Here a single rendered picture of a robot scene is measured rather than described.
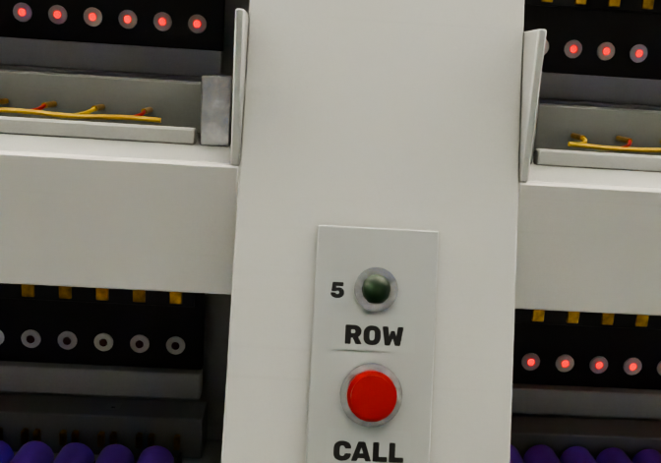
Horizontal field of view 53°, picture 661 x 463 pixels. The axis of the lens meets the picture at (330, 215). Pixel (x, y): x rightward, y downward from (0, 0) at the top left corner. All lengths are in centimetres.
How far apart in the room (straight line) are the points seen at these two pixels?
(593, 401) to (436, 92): 26
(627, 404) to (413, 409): 24
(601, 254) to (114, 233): 17
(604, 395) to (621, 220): 21
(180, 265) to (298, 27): 9
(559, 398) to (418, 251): 23
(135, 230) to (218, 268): 3
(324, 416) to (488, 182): 9
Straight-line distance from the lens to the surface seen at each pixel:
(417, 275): 22
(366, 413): 22
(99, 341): 41
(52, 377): 42
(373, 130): 23
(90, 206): 24
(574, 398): 43
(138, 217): 23
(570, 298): 25
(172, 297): 39
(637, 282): 26
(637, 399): 45
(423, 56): 23
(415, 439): 23
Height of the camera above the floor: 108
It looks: 4 degrees up
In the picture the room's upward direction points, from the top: 3 degrees clockwise
